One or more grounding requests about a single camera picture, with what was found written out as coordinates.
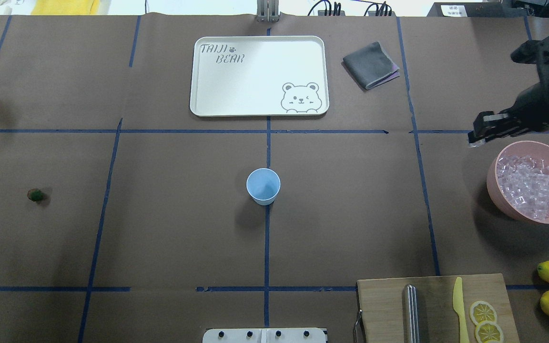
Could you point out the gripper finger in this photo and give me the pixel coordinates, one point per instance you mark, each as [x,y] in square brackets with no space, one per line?
[483,134]
[489,120]

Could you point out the steel rod black tip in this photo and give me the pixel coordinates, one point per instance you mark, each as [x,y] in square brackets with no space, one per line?
[411,318]

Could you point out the aluminium frame post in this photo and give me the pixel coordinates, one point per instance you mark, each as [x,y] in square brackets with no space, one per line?
[268,11]

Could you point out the wooden cutting board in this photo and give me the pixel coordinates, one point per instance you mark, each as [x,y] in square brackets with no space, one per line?
[384,310]

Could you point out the cream bear tray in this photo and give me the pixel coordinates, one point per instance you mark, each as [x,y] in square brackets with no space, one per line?
[237,76]

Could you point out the light blue plastic cup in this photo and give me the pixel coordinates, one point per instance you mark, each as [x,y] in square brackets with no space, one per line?
[263,186]

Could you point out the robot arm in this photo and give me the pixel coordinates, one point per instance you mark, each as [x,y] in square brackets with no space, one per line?
[540,148]

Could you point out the yellow plastic knife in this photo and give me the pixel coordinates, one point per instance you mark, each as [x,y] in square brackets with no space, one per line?
[459,308]

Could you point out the yellow cloth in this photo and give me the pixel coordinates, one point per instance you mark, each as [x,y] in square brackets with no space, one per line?
[66,7]

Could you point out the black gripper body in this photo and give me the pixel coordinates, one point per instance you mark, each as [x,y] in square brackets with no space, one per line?
[533,101]

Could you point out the lemon slice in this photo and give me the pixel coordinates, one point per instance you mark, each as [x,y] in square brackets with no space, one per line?
[489,332]
[482,311]

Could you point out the grey folded cloth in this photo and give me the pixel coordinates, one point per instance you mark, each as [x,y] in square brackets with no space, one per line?
[371,66]

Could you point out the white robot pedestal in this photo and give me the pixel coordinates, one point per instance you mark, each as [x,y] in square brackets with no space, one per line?
[266,335]

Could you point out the pink bowl of ice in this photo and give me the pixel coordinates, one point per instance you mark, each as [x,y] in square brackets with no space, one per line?
[518,181]

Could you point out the black power box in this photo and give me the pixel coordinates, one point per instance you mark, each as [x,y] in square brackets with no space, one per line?
[468,10]

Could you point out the red strawberry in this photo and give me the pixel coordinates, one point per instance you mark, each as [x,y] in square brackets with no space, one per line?
[36,195]

